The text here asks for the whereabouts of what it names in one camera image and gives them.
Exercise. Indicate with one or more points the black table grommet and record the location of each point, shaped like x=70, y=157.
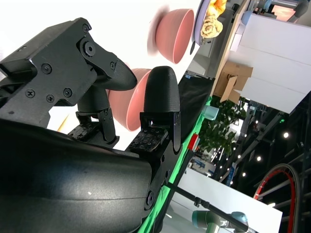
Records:
x=192, y=47

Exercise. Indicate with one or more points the black cloth backdrop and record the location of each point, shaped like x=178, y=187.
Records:
x=194, y=97

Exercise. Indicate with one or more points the brown cardboard box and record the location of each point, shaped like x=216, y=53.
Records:
x=230, y=80

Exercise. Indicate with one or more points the pink bowl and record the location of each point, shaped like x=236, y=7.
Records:
x=136, y=109
x=175, y=36

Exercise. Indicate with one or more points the green leafy plant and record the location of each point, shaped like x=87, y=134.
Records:
x=221, y=131

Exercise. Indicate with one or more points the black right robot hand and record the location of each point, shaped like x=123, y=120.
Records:
x=60, y=182

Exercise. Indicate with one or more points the pale teal cup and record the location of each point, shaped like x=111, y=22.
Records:
x=211, y=112

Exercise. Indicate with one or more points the lavender plate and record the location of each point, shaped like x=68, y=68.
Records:
x=199, y=21

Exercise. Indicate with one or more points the red black curved rail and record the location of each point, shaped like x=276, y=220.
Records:
x=290, y=174

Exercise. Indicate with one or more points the small red box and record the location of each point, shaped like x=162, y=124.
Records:
x=194, y=143

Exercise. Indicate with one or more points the grey teal background robot arm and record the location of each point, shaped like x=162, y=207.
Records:
x=209, y=218

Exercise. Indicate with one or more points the orange yellow crumpled item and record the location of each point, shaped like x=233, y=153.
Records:
x=217, y=6

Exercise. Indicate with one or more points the black boom pole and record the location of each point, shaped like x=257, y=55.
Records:
x=209, y=205

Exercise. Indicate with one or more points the pale yellow crumpled item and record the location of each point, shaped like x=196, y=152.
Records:
x=211, y=28

